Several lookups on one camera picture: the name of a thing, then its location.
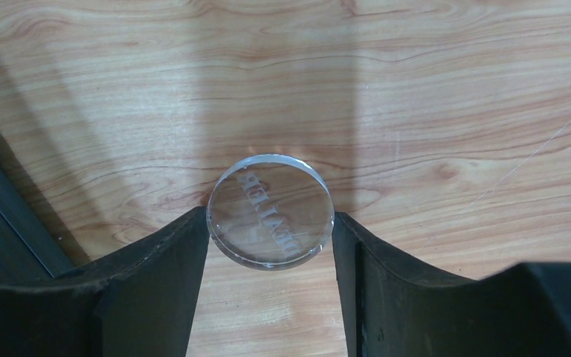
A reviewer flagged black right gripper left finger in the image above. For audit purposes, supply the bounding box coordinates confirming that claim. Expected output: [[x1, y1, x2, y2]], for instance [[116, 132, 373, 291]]
[[0, 207, 209, 356]]

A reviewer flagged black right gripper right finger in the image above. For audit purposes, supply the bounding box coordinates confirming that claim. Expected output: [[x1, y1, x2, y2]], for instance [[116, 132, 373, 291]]
[[332, 212, 571, 356]]

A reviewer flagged clear pink dealer button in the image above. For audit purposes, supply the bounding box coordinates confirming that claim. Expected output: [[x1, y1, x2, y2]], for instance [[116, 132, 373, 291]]
[[206, 154, 335, 271]]

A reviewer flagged black poker set case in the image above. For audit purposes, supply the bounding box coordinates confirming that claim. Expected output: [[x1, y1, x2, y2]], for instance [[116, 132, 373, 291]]
[[0, 134, 91, 285]]

